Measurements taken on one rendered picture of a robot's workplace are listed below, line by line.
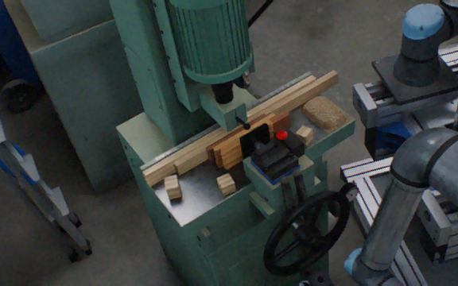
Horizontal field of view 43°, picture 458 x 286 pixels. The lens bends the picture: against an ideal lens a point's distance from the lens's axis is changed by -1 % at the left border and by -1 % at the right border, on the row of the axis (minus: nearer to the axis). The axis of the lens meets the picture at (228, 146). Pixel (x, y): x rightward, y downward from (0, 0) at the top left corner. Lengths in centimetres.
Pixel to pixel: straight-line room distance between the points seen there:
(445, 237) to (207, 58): 82
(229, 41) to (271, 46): 214
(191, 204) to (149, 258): 106
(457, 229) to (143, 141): 99
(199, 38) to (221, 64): 9
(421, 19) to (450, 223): 62
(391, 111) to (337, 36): 161
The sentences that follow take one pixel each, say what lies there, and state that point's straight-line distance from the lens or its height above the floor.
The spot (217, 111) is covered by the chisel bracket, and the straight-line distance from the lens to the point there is 157.
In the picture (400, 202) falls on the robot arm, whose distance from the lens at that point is 128.
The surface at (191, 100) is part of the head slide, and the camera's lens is 164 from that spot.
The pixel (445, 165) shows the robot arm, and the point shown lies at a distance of 116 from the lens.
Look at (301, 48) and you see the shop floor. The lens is 348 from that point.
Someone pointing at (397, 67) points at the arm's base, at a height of 86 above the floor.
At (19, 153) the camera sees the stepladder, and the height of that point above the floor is 55.
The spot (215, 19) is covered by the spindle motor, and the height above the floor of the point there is 138.
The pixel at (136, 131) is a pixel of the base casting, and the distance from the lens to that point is 195.
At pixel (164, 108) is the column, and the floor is 97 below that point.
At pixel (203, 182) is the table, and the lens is 161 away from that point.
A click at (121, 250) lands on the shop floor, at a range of 267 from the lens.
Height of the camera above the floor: 212
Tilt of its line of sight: 46 degrees down
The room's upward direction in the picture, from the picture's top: 11 degrees counter-clockwise
